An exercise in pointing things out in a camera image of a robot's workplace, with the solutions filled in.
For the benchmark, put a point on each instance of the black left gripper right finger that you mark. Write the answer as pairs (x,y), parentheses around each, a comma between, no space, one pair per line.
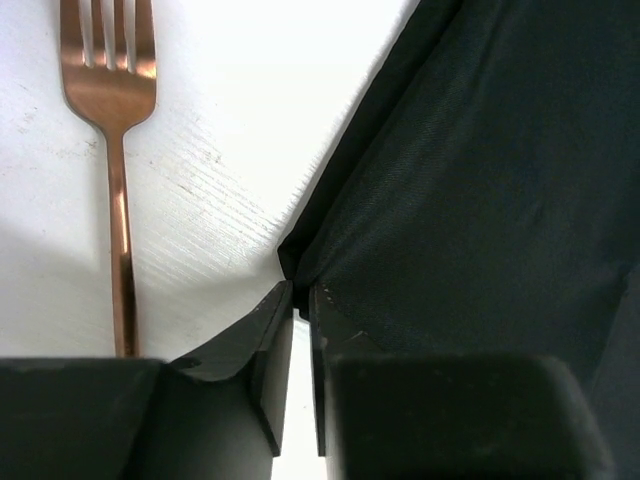
(389,415)

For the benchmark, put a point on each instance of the black cloth placemat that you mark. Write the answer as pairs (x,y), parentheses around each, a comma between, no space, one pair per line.
(485,196)

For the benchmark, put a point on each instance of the copper fork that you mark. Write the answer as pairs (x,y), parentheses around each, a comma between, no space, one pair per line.
(114,100)

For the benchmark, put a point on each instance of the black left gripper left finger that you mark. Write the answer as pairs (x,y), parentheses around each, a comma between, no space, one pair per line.
(216,412)

